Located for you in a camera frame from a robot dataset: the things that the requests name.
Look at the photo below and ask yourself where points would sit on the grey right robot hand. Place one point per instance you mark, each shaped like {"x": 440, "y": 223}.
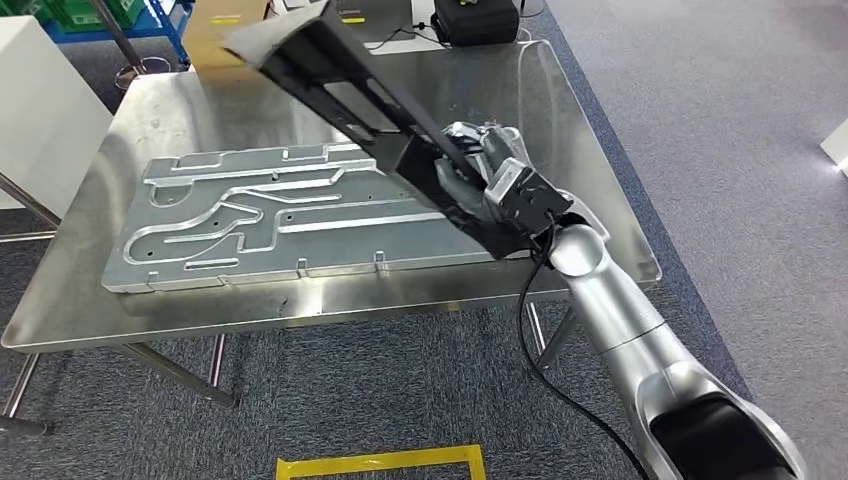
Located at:
{"x": 503, "y": 149}

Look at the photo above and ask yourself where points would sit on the black plastic bracket part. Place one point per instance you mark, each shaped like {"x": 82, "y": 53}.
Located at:
{"x": 417, "y": 166}

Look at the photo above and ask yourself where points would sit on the stainless steel workbench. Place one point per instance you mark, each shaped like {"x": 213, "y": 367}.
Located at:
{"x": 199, "y": 311}

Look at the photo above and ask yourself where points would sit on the blue metal shelf rack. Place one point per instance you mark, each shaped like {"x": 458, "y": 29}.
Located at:
{"x": 99, "y": 33}

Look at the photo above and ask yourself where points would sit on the black carry case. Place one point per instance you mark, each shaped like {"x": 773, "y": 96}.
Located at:
{"x": 477, "y": 23}

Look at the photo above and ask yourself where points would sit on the grey case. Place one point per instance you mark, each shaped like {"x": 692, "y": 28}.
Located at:
{"x": 378, "y": 20}

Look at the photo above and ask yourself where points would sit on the embossed aluminium panel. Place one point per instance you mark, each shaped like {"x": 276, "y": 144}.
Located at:
{"x": 331, "y": 245}

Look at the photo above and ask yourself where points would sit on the brown cardboard box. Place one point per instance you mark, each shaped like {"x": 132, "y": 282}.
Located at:
{"x": 212, "y": 40}

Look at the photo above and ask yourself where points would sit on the white box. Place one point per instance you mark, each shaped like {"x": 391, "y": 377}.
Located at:
{"x": 838, "y": 149}

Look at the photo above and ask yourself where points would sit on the green plastic crate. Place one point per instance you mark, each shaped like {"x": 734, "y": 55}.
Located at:
{"x": 79, "y": 13}
{"x": 20, "y": 6}

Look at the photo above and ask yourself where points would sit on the white cabinet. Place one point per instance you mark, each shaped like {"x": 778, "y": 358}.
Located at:
{"x": 46, "y": 112}

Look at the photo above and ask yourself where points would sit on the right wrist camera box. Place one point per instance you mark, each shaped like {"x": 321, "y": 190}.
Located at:
{"x": 530, "y": 199}

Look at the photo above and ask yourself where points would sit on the chrome stanchion post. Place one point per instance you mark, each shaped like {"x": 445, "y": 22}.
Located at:
{"x": 142, "y": 73}

